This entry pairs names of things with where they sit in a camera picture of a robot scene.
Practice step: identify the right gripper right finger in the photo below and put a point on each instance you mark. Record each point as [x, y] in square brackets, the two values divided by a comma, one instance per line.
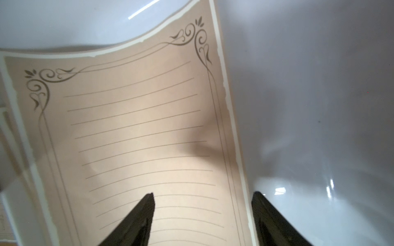
[271, 226]

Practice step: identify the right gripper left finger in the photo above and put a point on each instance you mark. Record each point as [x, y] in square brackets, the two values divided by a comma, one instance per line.
[134, 230]

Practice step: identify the white plastic storage tray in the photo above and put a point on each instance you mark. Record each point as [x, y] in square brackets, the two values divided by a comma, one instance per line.
[312, 87]

